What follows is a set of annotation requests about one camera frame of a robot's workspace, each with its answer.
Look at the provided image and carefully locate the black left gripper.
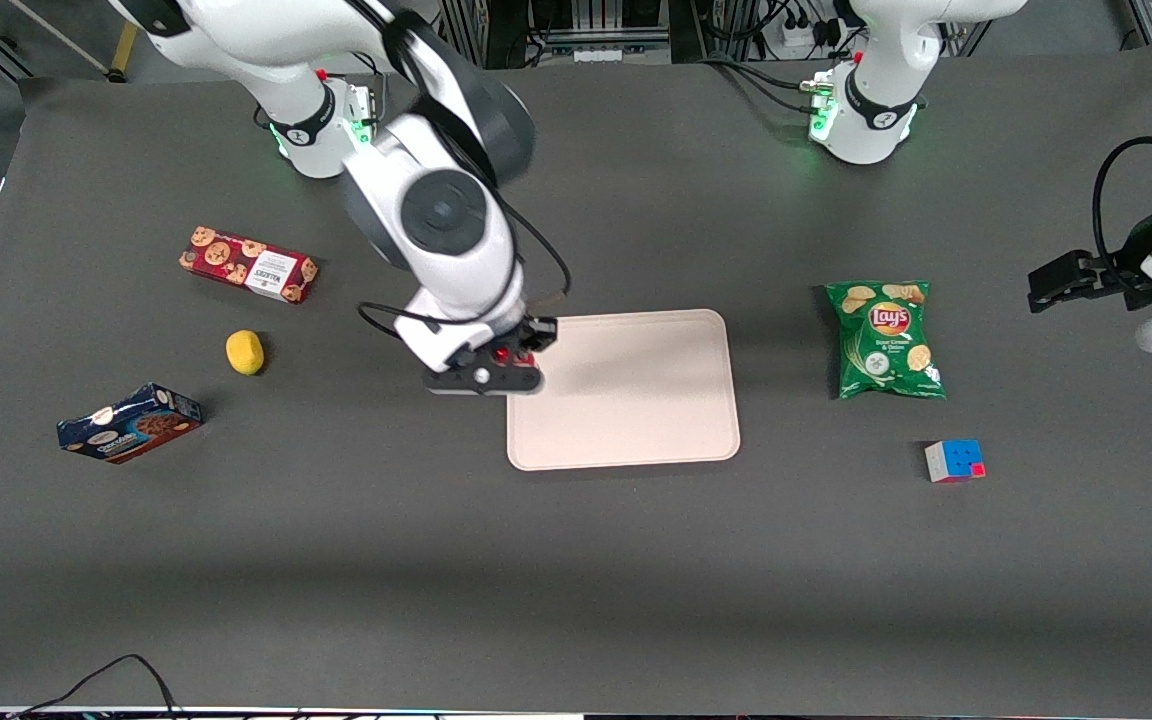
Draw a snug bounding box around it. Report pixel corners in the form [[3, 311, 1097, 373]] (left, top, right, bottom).
[[1027, 250, 1152, 314]]

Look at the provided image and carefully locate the beige plastic tray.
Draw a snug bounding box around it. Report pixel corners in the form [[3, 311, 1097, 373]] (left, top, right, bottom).
[[506, 309, 742, 472]]

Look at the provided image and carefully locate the green Lay's chips bag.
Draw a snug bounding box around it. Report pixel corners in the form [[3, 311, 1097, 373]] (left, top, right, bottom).
[[825, 281, 947, 401]]

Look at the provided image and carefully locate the Rubik's cube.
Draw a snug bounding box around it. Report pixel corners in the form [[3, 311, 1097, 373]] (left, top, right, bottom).
[[925, 439, 987, 484]]

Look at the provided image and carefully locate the yellow lemon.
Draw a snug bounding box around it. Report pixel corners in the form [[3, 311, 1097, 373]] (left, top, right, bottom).
[[226, 330, 266, 377]]

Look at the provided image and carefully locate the red cookie box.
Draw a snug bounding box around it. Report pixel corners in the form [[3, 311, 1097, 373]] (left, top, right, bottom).
[[178, 226, 320, 305]]

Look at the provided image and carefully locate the blue chocolate cookie box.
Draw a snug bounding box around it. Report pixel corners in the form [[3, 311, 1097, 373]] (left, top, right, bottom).
[[57, 383, 204, 465]]

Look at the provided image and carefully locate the white power strip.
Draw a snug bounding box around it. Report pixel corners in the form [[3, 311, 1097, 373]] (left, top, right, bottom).
[[778, 20, 842, 51]]

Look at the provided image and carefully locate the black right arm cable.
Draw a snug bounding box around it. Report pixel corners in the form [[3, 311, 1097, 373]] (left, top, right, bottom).
[[357, 190, 573, 343]]

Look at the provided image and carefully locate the black left base cable bundle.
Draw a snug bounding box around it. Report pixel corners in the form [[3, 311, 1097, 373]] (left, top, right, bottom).
[[694, 52, 837, 114]]

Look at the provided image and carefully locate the black cable at table edge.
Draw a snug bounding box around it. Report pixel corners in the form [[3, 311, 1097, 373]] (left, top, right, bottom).
[[6, 654, 180, 720]]

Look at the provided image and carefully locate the yellow post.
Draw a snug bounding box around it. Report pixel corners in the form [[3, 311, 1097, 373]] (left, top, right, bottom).
[[108, 20, 143, 83]]

